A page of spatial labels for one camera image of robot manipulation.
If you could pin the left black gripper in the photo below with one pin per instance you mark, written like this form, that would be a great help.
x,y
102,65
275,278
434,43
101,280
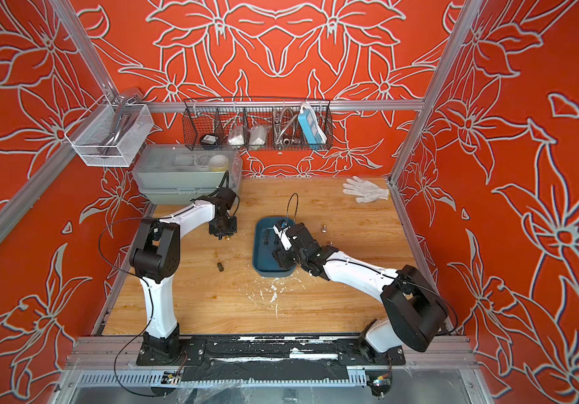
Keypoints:
x,y
233,229

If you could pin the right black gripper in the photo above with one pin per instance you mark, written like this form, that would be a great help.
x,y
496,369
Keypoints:
x,y
281,256

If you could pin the teal plastic storage box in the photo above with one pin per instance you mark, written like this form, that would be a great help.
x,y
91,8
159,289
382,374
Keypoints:
x,y
265,243

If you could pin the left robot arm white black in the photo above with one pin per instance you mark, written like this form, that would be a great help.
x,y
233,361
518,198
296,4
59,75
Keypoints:
x,y
156,255

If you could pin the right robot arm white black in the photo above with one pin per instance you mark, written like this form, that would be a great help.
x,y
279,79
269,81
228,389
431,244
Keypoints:
x,y
415,313

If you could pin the grey lidded storage container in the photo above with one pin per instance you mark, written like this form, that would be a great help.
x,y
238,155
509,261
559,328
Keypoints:
x,y
174,175

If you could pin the light blue box in basket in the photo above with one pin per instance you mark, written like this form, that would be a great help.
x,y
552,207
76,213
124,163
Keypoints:
x,y
313,134

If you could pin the white work glove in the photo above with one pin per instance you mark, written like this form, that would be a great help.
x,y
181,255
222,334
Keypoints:
x,y
364,191

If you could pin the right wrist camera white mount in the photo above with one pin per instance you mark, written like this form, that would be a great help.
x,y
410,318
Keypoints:
x,y
280,229

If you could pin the black wire wall basket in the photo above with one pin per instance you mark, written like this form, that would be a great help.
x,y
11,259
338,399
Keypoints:
x,y
258,124

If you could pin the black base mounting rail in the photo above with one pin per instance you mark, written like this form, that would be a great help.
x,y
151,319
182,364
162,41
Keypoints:
x,y
271,357

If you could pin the clear plastic wall bin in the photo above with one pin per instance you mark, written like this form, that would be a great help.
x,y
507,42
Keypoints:
x,y
114,132

